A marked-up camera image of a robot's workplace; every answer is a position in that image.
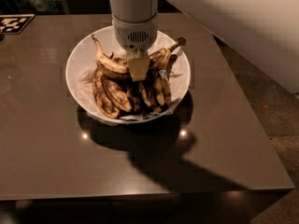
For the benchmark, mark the white round bowl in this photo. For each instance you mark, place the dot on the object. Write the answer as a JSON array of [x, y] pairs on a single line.
[[81, 62]]

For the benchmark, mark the black white fiducial marker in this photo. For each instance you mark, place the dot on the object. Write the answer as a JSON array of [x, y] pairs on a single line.
[[14, 24]]

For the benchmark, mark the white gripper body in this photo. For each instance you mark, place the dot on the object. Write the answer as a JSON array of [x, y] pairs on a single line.
[[135, 33]]

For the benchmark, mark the leftmost spotted banana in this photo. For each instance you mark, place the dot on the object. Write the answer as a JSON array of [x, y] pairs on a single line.
[[100, 96]]

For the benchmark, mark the spotted ripe banana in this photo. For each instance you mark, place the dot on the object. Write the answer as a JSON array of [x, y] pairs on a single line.
[[117, 68]]

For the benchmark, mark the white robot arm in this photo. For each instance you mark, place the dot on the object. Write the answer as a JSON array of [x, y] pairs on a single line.
[[265, 32]]

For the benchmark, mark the banana with blue sticker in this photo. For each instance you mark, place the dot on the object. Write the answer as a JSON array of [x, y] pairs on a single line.
[[161, 79]]

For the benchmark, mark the small middle spotted banana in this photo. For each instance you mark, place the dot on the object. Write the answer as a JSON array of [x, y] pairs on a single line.
[[133, 96]]

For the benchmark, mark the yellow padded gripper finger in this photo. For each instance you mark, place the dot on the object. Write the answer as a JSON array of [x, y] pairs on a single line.
[[138, 62]]

